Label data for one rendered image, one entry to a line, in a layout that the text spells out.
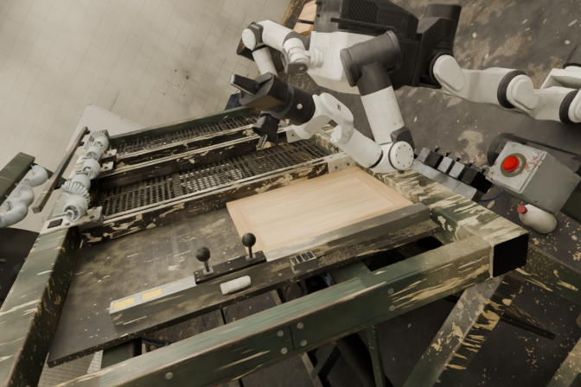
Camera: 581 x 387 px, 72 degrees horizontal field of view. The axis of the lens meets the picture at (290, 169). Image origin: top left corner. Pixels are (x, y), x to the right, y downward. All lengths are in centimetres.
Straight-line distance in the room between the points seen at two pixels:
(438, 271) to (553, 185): 37
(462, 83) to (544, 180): 51
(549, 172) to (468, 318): 45
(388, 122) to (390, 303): 47
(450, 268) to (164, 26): 602
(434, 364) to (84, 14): 616
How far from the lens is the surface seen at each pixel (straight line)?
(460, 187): 150
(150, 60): 659
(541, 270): 135
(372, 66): 112
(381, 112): 112
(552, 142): 212
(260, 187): 158
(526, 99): 174
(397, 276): 102
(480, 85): 164
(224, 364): 97
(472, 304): 129
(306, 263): 114
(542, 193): 120
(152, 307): 116
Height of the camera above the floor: 184
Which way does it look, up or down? 25 degrees down
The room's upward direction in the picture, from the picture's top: 65 degrees counter-clockwise
